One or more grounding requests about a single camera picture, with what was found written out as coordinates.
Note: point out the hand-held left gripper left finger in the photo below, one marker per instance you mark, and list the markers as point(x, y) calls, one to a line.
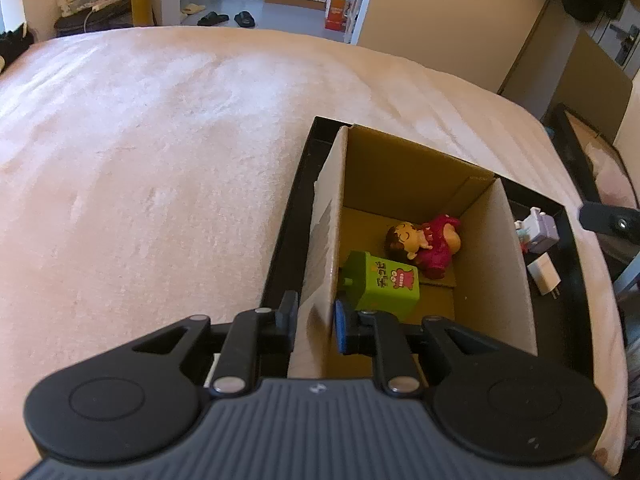
point(287, 320)

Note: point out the orange carton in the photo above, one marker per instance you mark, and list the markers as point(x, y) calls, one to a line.
point(336, 10)

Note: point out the black low stand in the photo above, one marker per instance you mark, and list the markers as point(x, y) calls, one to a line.
point(95, 22)

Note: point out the black tray with cardboard base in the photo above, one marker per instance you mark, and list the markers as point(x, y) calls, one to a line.
point(565, 130)

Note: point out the white charger plug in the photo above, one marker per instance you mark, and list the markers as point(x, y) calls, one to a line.
point(545, 275)

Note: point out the black slipper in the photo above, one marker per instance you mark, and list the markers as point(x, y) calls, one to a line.
point(245, 19)
point(212, 19)

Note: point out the black shallow tray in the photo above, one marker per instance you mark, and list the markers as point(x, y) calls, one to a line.
point(555, 330)

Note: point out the beige slipper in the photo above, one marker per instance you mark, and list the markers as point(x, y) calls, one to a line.
point(192, 8)

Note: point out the purple block toy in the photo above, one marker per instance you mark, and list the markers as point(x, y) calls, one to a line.
point(542, 232)

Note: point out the cardboard box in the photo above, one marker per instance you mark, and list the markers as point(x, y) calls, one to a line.
point(480, 270)

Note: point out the green cube toy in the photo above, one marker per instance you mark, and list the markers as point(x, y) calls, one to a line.
point(385, 285)

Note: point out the large cardboard sheet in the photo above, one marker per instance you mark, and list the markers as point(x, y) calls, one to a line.
point(590, 85)

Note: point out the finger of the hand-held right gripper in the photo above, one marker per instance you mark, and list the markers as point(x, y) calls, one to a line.
point(612, 222)

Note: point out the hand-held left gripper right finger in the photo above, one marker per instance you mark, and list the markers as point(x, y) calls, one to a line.
point(342, 330)

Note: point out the pink figurine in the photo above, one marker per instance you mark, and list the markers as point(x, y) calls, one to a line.
point(437, 255)

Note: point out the pink plastic bag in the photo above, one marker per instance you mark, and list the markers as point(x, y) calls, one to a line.
point(620, 180)

